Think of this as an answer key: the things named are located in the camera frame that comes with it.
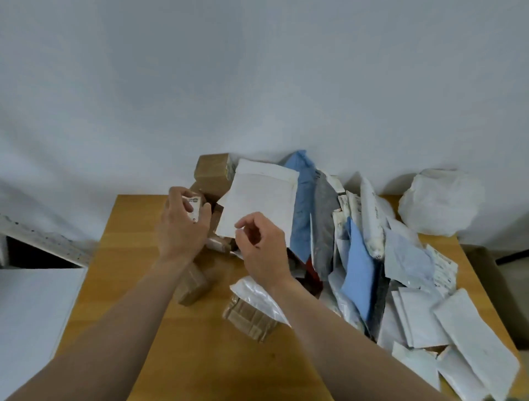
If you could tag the person's right hand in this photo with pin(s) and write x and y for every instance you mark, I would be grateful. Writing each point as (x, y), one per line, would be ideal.
(266, 256)

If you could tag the person's right forearm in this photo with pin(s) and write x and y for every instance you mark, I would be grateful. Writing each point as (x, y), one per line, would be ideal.
(351, 355)

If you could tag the large white plastic bag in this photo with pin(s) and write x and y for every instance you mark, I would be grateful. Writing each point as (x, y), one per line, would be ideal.
(442, 202)

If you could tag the wooden table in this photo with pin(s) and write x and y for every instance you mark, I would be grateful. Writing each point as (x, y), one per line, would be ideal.
(132, 231)

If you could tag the person's left forearm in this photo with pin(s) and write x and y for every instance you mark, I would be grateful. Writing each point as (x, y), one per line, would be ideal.
(103, 338)

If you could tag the pile of white mailers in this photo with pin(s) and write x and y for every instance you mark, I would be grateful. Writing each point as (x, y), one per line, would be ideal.
(359, 268)

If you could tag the person's left hand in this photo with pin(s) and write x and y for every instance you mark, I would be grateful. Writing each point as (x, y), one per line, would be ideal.
(182, 235)

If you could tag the white metal shelf rack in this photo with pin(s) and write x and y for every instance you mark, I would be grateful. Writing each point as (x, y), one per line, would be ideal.
(33, 322)

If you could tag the brown cardboard box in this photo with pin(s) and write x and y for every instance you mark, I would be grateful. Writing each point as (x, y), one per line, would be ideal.
(487, 289)

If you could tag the stack of cardboard boxes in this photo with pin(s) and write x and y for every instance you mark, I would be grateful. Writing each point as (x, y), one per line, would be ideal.
(213, 173)

